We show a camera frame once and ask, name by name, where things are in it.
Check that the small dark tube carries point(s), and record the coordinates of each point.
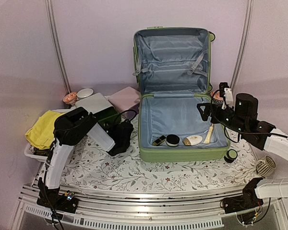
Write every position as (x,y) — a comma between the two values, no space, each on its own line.
(159,140)

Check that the white green drawer box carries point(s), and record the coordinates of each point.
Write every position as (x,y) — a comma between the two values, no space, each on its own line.
(101,108)

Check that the cream round bottle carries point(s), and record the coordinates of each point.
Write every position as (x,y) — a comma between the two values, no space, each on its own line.
(192,140)

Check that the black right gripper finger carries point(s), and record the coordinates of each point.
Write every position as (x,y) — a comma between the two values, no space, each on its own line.
(225,92)
(205,110)

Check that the white ribbed round object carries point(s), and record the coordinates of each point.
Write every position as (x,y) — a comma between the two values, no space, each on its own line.
(265,166)

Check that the purple drawer box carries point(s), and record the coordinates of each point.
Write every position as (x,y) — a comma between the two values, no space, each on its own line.
(127,98)

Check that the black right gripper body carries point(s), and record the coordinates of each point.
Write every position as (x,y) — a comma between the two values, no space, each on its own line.
(236,122)

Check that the black lidded round jar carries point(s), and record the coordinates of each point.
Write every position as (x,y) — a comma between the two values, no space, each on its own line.
(172,140)

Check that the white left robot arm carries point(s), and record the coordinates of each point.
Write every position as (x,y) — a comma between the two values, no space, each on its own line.
(69,130)

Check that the cream tube in suitcase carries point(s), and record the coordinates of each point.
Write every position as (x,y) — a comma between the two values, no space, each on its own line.
(209,134)

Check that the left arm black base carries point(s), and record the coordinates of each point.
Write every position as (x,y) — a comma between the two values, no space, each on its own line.
(51,198)

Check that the floral white table mat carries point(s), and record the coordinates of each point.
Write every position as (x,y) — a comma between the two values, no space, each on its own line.
(143,168)

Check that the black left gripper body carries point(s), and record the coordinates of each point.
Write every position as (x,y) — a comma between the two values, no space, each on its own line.
(110,130)

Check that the white perforated plastic basket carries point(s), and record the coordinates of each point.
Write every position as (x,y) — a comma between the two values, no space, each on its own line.
(36,152)

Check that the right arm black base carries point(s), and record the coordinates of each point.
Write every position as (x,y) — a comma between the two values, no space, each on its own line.
(247,200)

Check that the green hard-shell suitcase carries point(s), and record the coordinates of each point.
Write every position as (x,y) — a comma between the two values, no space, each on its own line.
(172,66)

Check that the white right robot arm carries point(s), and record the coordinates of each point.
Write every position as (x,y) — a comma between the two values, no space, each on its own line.
(239,114)

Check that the yellow garment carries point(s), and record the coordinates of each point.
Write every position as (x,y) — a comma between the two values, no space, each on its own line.
(40,135)

